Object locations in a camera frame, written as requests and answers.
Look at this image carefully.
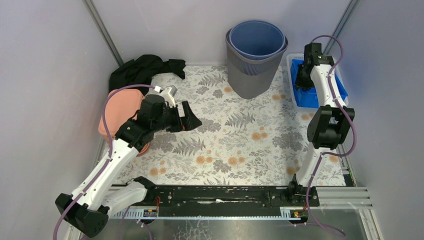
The blue divided plastic tray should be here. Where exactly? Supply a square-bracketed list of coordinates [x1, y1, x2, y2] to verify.
[290, 58, 349, 109]

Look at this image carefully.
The pink plastic basket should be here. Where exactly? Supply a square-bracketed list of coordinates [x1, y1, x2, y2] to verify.
[105, 89, 145, 140]

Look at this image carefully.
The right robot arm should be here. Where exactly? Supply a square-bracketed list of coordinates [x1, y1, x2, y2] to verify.
[286, 42, 355, 206]

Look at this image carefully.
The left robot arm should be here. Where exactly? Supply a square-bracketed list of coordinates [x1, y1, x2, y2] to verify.
[55, 93, 203, 238]

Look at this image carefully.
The white plastic basket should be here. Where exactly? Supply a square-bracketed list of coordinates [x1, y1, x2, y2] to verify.
[286, 52, 342, 109]

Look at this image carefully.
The floral table mat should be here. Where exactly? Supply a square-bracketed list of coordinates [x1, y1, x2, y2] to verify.
[99, 65, 347, 187]

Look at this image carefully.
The grey waste bin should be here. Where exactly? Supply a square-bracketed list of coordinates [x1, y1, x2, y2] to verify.
[225, 31, 288, 99]

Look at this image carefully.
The black cloth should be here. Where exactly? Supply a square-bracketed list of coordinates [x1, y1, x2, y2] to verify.
[108, 54, 186, 96]

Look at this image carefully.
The blue inner bucket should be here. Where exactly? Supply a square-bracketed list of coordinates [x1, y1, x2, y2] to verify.
[228, 20, 287, 61]

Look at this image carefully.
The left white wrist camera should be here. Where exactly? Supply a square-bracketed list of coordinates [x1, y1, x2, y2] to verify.
[154, 85, 178, 108]

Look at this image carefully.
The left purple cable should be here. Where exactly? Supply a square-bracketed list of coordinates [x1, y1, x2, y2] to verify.
[52, 84, 162, 240]

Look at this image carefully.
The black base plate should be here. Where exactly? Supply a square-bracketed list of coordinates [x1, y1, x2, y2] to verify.
[135, 185, 320, 218]

